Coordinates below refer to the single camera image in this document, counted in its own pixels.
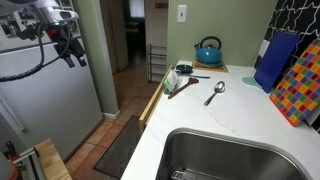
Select black handled knife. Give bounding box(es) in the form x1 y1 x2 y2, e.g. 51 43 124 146
179 73 212 80

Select wooden trivet board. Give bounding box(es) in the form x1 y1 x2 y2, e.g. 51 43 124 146
192 59 230 74

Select brown wooden spatula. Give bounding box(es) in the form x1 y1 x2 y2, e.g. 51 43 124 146
167 77 200 100

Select white light switch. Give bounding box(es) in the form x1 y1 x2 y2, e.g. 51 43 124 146
176 4 188 24

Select fridge photograph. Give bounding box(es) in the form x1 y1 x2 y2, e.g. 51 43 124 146
0 19 22 38

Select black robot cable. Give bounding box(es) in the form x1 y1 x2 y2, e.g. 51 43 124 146
0 23 73 83

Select stainless steel sink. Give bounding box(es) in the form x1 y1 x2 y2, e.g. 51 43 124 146
155 127 315 180

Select white refrigerator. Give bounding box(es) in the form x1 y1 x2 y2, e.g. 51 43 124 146
0 0 105 162

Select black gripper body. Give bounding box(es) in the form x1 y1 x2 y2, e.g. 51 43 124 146
46 23 87 61

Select blue cutting board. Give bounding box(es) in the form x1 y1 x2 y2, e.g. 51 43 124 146
253 31 302 94

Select large metal spoon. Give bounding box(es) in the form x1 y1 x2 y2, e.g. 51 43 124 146
203 80 227 107

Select multicoloured checkered board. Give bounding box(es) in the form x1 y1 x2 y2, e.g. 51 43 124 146
269 38 320 128

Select teal round coaster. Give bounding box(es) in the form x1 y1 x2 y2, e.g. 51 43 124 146
241 76 263 90

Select red black clamp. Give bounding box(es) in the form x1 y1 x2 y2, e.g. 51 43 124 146
4 140 20 162

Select light wooden drawer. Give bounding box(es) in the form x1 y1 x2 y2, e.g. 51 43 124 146
138 64 175 134

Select small dark bowl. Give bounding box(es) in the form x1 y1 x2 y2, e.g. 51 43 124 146
175 64 194 75

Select white wall outlet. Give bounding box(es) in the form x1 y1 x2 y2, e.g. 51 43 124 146
257 39 271 58

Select black wire rack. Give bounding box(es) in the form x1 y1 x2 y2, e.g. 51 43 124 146
146 43 168 84

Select aluminium profile frame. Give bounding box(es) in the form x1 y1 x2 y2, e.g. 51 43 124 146
11 147 47 180

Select teal kettle black handle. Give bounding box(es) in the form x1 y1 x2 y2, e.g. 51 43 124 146
194 35 224 67

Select brown wall hook rack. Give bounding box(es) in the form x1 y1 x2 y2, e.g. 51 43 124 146
154 2 169 10

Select dark floor mat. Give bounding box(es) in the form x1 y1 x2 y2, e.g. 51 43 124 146
92 115 143 180

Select green sponge clear wrapper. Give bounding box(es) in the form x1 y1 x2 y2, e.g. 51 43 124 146
161 69 181 95

